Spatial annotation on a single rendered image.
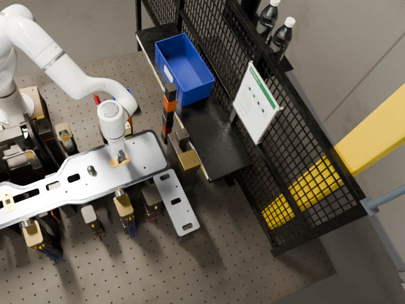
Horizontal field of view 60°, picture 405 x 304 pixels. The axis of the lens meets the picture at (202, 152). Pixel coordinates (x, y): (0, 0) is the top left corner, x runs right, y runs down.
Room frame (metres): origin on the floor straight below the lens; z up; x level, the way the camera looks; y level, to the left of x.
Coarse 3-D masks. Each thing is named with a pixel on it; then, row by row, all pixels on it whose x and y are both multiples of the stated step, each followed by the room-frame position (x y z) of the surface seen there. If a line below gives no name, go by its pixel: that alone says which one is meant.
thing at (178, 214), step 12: (156, 180) 0.51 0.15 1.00; (168, 180) 0.53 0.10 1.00; (168, 192) 0.47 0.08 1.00; (180, 192) 0.49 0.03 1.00; (168, 204) 0.42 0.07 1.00; (180, 204) 0.44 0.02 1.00; (180, 216) 0.39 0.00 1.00; (192, 216) 0.41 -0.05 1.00; (180, 228) 0.34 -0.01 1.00; (192, 228) 0.36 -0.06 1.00
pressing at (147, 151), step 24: (144, 144) 0.65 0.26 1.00; (72, 168) 0.44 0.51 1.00; (96, 168) 0.47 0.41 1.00; (120, 168) 0.51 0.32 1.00; (168, 168) 0.58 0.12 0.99; (0, 192) 0.25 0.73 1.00; (24, 192) 0.28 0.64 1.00; (48, 192) 0.31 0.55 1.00; (72, 192) 0.34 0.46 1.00; (96, 192) 0.37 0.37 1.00; (0, 216) 0.16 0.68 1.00; (24, 216) 0.19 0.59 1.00
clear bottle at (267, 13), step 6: (276, 0) 1.04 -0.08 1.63; (270, 6) 1.04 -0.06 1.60; (276, 6) 1.04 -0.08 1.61; (264, 12) 1.03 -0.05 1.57; (270, 12) 1.03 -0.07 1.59; (276, 12) 1.04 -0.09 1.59; (264, 18) 1.02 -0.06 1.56; (270, 18) 1.02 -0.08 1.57; (276, 18) 1.03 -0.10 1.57; (258, 24) 1.03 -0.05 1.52; (264, 24) 1.02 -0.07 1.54; (270, 24) 1.02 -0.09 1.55; (258, 30) 1.02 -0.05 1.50; (264, 30) 1.01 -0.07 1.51; (270, 30) 1.02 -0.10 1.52; (264, 36) 1.02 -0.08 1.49
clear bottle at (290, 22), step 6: (288, 18) 0.98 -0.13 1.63; (288, 24) 0.96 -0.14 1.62; (282, 30) 0.96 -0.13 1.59; (288, 30) 0.96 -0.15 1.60; (276, 36) 0.95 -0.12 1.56; (282, 36) 0.95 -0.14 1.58; (288, 36) 0.95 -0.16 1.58; (276, 42) 0.95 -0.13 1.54; (282, 42) 0.94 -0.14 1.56; (288, 42) 0.95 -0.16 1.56; (276, 48) 0.94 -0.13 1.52; (282, 48) 0.94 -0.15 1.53; (276, 54) 0.94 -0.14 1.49; (282, 54) 0.95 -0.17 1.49
